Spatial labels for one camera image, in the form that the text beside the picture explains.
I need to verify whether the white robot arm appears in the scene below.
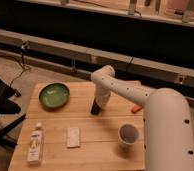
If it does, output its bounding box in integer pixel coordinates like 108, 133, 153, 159
91, 65, 194, 171

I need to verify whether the green ceramic bowl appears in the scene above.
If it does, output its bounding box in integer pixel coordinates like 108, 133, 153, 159
39, 83, 70, 109

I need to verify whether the orange carrot toy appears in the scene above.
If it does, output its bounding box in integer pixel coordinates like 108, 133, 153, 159
131, 105, 142, 113

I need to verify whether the white paper cup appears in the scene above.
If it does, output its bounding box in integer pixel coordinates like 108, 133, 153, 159
118, 124, 139, 148

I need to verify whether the white plastic bottle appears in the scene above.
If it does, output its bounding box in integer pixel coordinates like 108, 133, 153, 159
27, 122, 44, 165

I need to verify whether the black chair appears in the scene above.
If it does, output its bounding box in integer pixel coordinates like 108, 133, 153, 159
0, 67, 27, 165

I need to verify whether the black floor cable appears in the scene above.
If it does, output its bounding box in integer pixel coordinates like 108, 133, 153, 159
0, 44, 32, 88

